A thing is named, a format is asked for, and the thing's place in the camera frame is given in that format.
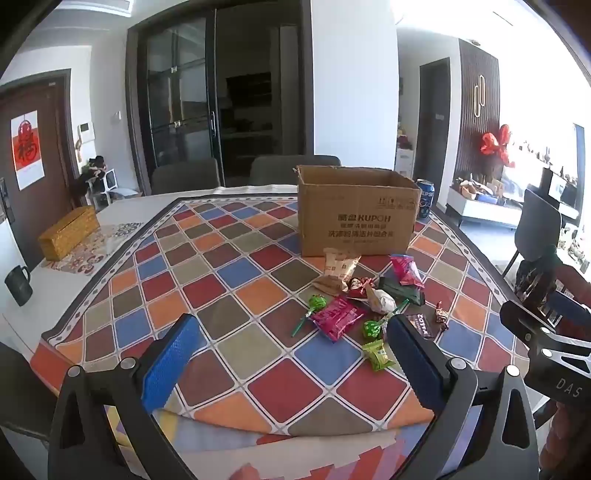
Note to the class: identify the black bag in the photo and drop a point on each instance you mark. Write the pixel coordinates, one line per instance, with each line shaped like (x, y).
(87, 177)

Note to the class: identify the white carton box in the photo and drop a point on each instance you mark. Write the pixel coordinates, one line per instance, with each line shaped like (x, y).
(404, 162)

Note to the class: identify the colourful checkered tablecloth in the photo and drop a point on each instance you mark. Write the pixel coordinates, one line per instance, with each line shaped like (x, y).
(258, 295)

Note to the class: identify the pastel patterned cloth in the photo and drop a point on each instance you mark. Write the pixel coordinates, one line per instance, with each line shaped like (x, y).
(277, 457)

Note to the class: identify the gold wall ornament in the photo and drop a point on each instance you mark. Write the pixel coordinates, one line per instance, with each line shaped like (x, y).
(480, 94)

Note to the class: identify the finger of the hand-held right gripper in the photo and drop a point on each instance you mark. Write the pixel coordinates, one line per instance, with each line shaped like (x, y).
(521, 316)
(572, 308)

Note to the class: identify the light green candy packet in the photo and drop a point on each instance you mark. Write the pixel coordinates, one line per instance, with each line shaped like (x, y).
(377, 355)

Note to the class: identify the dark interior door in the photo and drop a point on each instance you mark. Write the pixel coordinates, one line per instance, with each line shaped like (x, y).
(431, 120)

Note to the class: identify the red bow decoration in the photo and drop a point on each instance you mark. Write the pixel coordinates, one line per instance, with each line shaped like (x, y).
(494, 143)

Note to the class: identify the white wall intercom panel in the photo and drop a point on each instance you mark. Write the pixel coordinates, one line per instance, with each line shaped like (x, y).
(86, 131)

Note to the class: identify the green lollipop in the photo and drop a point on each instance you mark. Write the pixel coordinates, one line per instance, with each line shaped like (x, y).
(371, 330)
(317, 302)

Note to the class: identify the dark green snack packet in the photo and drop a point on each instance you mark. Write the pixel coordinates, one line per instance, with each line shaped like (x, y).
(408, 294)

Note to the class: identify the grey upholstered chair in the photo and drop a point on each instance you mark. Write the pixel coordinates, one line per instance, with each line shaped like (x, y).
(277, 170)
(184, 177)

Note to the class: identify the small brown candy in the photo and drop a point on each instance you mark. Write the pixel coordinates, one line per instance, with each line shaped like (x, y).
(441, 316)

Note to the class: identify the dark chocolate bar packet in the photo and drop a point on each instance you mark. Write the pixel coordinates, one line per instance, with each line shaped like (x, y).
(422, 325)

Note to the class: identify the magenta snack packet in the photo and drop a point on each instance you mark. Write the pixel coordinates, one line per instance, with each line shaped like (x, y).
(339, 316)

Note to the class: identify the person's right forearm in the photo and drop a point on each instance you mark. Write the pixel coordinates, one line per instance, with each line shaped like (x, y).
(570, 438)

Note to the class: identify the brown entrance door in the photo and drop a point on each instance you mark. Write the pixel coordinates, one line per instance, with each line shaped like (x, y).
(51, 184)

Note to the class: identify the black mug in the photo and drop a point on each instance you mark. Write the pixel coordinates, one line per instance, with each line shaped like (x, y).
(19, 286)

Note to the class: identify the grey chair with thin legs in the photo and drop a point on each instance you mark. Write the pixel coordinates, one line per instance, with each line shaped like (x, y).
(535, 226)

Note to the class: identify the dark glass sliding door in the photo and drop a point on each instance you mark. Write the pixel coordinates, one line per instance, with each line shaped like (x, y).
(217, 92)

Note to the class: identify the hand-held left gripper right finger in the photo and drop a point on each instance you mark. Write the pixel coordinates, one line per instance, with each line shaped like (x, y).
(415, 364)

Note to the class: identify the white snack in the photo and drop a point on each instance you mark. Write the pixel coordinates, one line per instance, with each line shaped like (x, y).
(382, 300)

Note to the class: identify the patterned placemat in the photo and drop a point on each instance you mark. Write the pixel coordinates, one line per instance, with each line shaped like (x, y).
(115, 235)

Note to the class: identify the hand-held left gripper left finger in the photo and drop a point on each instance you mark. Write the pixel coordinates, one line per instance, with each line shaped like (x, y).
(168, 360)

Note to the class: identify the woven yellow tissue box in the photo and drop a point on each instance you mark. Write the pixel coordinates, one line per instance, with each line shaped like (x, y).
(69, 233)

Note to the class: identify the brown cardboard box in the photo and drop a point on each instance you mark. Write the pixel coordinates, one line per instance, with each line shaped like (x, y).
(355, 217)

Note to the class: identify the white low cabinet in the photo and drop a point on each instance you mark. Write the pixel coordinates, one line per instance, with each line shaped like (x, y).
(485, 210)

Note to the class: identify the beige snack packet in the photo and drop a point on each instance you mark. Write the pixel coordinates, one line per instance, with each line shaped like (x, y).
(334, 270)

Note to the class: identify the red candy packet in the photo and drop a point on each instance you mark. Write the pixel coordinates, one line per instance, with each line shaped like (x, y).
(358, 287)

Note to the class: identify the pink snack packet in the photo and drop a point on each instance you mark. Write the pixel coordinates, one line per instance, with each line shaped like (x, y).
(406, 270)

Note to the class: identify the red and white door poster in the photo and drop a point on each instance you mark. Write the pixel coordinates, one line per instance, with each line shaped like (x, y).
(27, 150)

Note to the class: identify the blue soda can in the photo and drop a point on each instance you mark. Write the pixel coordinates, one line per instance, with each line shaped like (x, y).
(425, 198)

